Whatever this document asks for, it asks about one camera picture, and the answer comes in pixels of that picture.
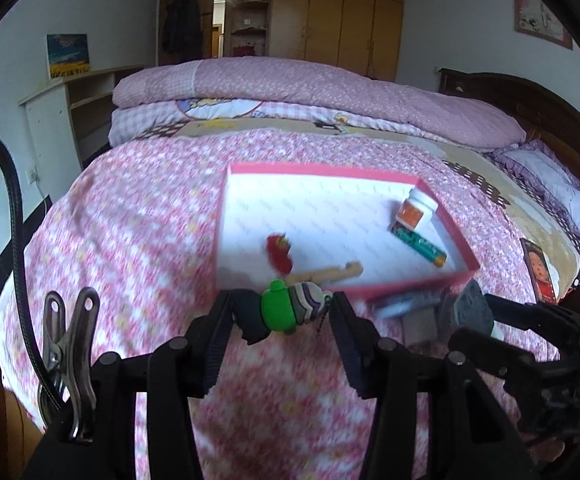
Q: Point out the notched wooden stand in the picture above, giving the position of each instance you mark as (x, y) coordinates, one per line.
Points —
(330, 272)

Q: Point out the wooden corner shelf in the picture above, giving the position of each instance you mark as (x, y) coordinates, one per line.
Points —
(250, 25)

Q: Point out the person's right hand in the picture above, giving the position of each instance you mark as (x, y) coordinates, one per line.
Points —
(545, 450)

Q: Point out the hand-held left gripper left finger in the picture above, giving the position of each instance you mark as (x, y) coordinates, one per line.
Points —
(214, 355)

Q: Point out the pink wall poster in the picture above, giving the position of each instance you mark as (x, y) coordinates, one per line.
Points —
(540, 15)

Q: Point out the wooden wardrobe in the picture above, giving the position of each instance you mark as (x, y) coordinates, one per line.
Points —
(345, 25)

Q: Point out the purple frilled pillow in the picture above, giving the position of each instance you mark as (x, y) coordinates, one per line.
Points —
(555, 180)

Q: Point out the white bookshelf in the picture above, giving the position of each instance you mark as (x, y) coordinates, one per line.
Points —
(45, 125)

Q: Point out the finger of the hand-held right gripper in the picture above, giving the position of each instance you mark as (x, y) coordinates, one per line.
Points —
(500, 360)
(530, 320)

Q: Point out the red cartoon figure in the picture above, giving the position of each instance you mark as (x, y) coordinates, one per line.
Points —
(280, 255)

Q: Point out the dark hanging coat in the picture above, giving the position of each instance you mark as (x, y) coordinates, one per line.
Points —
(182, 25)

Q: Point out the grey plastic plate with holes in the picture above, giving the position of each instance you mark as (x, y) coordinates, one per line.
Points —
(465, 305)

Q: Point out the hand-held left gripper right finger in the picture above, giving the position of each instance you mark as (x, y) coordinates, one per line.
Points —
(352, 355)

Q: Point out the dark wooden headboard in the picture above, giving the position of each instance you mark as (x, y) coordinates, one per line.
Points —
(520, 95)

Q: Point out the white bottle with orange label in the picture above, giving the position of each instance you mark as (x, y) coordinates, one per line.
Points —
(415, 210)

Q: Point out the blue and yellow painting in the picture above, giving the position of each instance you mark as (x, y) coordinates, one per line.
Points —
(68, 55)

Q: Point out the folded pink quilt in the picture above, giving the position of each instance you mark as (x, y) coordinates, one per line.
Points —
(320, 85)

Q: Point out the pink floral bed sheet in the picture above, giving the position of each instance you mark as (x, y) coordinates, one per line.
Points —
(120, 235)

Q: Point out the white wall socket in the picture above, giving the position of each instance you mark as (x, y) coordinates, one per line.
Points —
(33, 175)

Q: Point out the green battery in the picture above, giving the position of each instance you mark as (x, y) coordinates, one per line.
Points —
(420, 245)

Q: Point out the pink shallow cardboard box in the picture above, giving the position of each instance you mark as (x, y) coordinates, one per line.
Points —
(320, 210)

